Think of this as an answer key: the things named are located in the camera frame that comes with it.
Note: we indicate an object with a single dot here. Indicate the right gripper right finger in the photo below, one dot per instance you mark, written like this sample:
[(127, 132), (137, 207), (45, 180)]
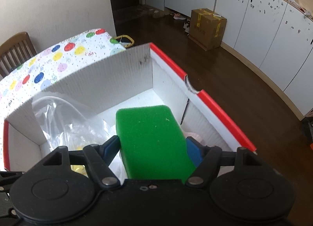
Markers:
[(207, 162)]

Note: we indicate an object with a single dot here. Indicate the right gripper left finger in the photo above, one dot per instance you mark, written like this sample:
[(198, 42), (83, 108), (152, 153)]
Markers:
[(98, 158)]

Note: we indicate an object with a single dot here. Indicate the yellow sponge cloth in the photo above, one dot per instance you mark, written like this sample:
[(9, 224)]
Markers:
[(77, 162)]

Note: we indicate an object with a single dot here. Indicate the panda print plastic pack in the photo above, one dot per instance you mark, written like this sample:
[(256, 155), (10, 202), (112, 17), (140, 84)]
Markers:
[(67, 122)]

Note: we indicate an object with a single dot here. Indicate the green scrub sponge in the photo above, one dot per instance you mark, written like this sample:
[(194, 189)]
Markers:
[(153, 146)]

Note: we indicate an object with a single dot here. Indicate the white paper towel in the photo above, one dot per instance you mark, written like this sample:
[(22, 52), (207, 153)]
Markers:
[(118, 168)]

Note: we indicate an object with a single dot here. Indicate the pink mesh bath pouf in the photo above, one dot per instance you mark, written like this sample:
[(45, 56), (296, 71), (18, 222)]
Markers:
[(195, 136)]

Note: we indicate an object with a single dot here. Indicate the red cardboard shoe box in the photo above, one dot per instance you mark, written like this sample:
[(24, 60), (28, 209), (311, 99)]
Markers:
[(142, 76)]

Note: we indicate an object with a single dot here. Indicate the colourful dotted tablecloth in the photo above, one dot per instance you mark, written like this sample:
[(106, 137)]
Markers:
[(53, 64)]

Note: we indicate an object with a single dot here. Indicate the brown cardboard carton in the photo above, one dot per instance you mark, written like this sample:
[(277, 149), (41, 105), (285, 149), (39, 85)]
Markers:
[(207, 28)]

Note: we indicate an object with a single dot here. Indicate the brown wooden chair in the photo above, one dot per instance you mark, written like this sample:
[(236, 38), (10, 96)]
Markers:
[(15, 52)]

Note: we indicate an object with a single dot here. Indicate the white cabinet wall unit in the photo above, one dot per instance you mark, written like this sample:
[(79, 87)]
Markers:
[(272, 38)]

